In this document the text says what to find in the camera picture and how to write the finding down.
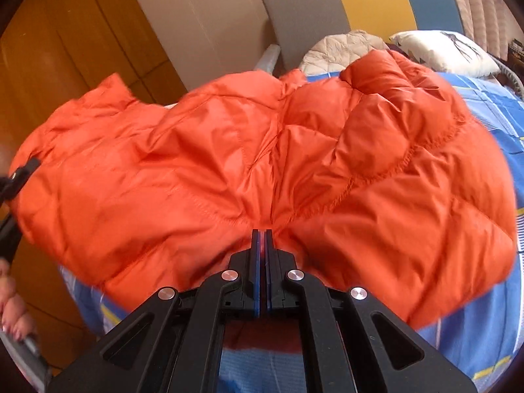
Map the orange quilted down jacket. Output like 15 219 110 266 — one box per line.
9 51 517 328

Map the person's left hand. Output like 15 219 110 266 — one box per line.
0 258 35 342

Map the blue plaid bed sheet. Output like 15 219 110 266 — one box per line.
60 73 523 392

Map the wooden wardrobe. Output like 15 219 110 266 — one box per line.
1 0 187 373

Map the white patterned pillow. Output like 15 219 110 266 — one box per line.
390 30 500 78

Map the grey yellow blue headboard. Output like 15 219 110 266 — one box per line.
262 0 464 70

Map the right floral curtain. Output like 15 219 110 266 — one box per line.
456 0 523 61

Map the grey bed side rail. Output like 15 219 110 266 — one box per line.
255 44 281 75

